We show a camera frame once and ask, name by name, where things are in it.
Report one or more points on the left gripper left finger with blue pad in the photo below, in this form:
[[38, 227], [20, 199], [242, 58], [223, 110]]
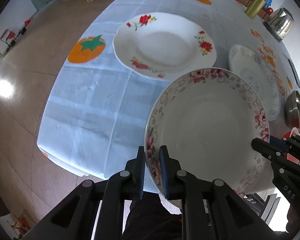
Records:
[[124, 185]]

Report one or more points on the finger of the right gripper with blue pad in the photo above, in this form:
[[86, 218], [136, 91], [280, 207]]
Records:
[[267, 150], [289, 146]]

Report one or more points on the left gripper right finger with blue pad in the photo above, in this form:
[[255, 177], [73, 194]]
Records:
[[178, 184]]

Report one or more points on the stainless steel bowl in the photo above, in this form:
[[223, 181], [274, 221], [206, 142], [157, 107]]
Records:
[[292, 110]]

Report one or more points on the white plate pink floral rim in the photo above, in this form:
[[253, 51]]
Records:
[[207, 119]]

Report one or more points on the white plate blue pattern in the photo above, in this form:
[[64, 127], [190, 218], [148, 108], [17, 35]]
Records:
[[249, 65]]

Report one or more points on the white plate red flowers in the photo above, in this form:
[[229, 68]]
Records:
[[163, 46]]

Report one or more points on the person's right hand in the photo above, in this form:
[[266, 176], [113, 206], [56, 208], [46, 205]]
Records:
[[293, 224]]

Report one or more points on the light blue persimmon tablecloth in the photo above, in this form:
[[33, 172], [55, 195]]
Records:
[[95, 117]]

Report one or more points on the black smartphone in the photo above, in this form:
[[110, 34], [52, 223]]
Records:
[[296, 77]]

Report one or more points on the stainless electric kettle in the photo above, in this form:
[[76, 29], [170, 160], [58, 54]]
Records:
[[279, 23]]

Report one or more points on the small red pot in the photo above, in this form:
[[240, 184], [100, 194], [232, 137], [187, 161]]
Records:
[[270, 10]]

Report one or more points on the green thermos bottle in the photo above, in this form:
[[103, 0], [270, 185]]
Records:
[[254, 7]]

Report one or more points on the blue thermos jug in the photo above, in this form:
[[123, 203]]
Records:
[[268, 2]]

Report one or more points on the red folding chair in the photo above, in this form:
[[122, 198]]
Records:
[[8, 37]]

